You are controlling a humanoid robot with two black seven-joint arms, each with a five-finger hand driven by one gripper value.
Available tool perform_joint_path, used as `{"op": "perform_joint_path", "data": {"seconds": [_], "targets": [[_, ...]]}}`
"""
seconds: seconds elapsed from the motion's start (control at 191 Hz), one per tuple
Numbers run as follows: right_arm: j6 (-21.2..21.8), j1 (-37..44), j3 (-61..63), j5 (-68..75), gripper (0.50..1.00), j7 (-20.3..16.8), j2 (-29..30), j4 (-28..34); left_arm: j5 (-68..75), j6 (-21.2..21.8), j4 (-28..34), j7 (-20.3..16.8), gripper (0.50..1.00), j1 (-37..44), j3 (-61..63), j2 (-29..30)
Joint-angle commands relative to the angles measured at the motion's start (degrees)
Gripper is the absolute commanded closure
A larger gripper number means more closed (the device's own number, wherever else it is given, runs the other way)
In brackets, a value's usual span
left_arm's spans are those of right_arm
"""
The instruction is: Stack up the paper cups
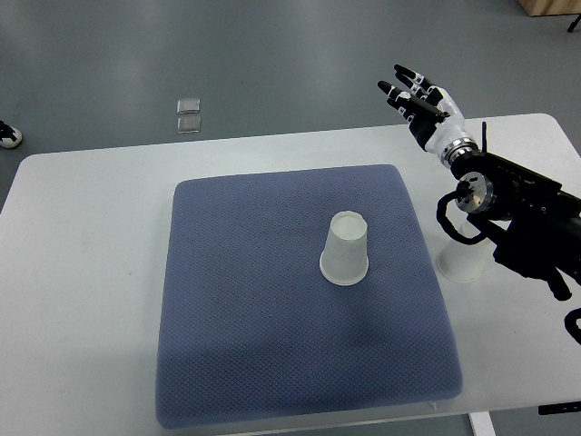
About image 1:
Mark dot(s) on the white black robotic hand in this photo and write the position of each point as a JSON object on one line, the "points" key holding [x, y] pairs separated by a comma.
{"points": [[434, 119]]}

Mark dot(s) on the white paper cup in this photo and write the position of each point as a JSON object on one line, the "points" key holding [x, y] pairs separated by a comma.
{"points": [[464, 263], [344, 260]]}

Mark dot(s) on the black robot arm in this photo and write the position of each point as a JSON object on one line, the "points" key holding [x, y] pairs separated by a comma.
{"points": [[533, 223]]}

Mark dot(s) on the wooden box corner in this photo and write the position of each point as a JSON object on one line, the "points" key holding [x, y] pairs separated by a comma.
{"points": [[536, 8]]}

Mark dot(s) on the white paper cup on mat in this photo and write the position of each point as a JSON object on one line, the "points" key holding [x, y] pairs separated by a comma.
{"points": [[344, 260]]}

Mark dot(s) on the black tripod foot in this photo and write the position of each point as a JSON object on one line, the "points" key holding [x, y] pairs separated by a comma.
{"points": [[574, 24]]}

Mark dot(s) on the upper metal floor plate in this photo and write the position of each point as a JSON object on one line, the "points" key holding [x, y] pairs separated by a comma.
{"points": [[190, 105]]}

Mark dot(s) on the blue textured cushion mat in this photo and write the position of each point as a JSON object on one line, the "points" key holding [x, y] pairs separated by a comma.
{"points": [[250, 329]]}

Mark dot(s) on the white table leg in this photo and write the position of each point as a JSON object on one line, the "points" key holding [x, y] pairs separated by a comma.
{"points": [[481, 424]]}

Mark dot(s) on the black table control panel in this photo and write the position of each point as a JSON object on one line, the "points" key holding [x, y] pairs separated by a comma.
{"points": [[559, 408]]}

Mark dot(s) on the black white sneaker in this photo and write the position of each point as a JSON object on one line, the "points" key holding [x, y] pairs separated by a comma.
{"points": [[10, 137]]}

